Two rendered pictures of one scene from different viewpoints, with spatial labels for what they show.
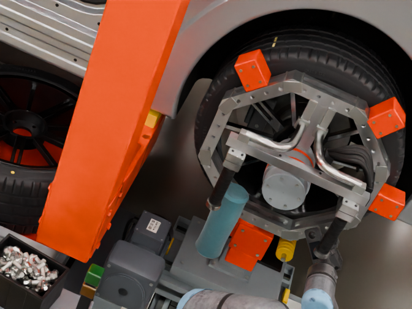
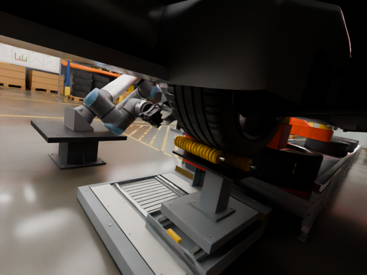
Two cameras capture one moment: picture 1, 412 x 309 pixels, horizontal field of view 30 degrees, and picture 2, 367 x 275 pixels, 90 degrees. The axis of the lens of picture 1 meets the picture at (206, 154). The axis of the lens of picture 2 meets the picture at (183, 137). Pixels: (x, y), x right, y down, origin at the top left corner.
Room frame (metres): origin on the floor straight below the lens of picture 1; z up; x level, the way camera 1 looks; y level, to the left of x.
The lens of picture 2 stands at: (2.57, -0.98, 0.70)
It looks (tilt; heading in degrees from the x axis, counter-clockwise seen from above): 11 degrees down; 134
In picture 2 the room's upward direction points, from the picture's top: 11 degrees clockwise
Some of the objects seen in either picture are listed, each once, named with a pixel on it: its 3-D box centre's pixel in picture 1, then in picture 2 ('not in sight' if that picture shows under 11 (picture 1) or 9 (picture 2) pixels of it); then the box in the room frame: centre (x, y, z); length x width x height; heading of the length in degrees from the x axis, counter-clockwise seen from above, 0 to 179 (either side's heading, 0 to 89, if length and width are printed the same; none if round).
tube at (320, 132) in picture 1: (344, 149); not in sight; (1.85, -0.35, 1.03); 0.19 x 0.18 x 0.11; 0
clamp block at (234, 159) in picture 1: (236, 154); not in sight; (1.77, -0.08, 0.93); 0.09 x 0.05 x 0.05; 0
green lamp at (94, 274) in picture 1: (94, 274); not in sight; (1.41, 0.14, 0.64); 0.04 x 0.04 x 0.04; 0
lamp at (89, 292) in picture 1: (89, 287); not in sight; (1.41, 0.14, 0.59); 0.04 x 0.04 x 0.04; 0
